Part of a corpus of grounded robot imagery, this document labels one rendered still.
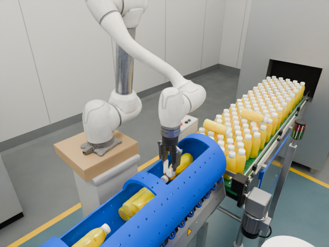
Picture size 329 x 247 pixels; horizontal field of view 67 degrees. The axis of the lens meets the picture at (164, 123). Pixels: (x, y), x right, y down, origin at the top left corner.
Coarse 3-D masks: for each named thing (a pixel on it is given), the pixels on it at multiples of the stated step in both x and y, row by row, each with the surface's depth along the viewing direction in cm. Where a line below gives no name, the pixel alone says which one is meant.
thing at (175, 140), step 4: (164, 140) 110; (168, 140) 109; (172, 140) 109; (176, 140) 110; (164, 144) 115; (168, 144) 110; (172, 144) 110; (176, 144) 112; (172, 148) 113; (176, 148) 112
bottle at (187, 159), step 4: (184, 156) 131; (188, 156) 132; (184, 160) 128; (188, 160) 130; (192, 160) 133; (180, 164) 126; (184, 164) 127; (188, 164) 130; (176, 168) 124; (180, 168) 125; (184, 168) 128; (176, 172) 124; (180, 172) 126
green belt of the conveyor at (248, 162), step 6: (288, 114) 221; (294, 114) 221; (276, 132) 195; (270, 138) 188; (276, 138) 188; (264, 144) 181; (258, 150) 174; (246, 162) 163; (252, 162) 163; (246, 168) 158; (228, 180) 148; (228, 186) 145; (234, 192) 144
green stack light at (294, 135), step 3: (291, 132) 141; (294, 132) 139; (297, 132) 137; (300, 132) 137; (303, 132) 137; (291, 135) 141; (294, 135) 139; (297, 135) 138; (300, 135) 138; (294, 138) 140; (297, 138) 139; (300, 138) 139
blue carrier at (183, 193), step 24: (192, 144) 137; (216, 144) 126; (192, 168) 110; (216, 168) 120; (120, 192) 110; (168, 192) 98; (192, 192) 106; (96, 216) 103; (144, 216) 89; (168, 216) 95; (48, 240) 81; (72, 240) 96; (120, 240) 81; (144, 240) 86
